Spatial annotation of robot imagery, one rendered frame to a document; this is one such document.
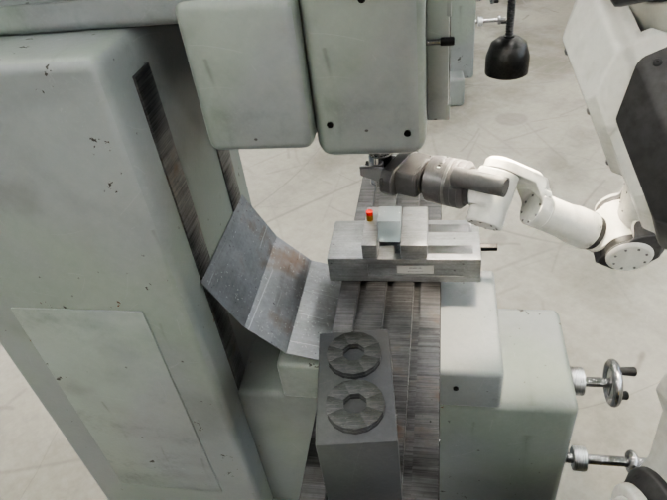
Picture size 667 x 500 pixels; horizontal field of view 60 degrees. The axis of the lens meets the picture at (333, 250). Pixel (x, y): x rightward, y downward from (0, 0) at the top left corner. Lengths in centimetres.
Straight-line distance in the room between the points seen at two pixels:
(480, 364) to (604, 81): 79
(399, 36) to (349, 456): 63
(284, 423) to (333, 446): 66
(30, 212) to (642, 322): 225
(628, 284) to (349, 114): 203
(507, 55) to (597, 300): 182
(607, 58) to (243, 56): 55
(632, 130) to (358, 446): 54
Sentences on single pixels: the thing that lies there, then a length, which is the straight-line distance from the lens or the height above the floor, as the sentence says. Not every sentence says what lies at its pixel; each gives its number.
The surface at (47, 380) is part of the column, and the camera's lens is 157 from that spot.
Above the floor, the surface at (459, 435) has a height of 58.
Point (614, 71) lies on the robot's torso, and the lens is 66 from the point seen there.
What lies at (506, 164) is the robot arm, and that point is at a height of 129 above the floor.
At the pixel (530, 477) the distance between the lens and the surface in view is 165.
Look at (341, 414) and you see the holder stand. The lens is 89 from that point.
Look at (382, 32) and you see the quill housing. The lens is 94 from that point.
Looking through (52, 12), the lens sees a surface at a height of 160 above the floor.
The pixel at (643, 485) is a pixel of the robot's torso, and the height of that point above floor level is 107.
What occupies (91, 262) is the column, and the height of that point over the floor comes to 118.
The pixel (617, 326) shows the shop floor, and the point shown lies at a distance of 263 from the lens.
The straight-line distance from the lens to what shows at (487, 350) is 134.
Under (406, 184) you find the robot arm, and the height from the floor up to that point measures 124.
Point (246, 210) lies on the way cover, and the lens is 144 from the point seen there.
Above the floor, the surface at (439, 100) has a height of 138.
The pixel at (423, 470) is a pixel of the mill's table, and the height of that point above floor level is 91.
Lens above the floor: 183
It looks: 39 degrees down
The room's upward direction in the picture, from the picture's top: 8 degrees counter-clockwise
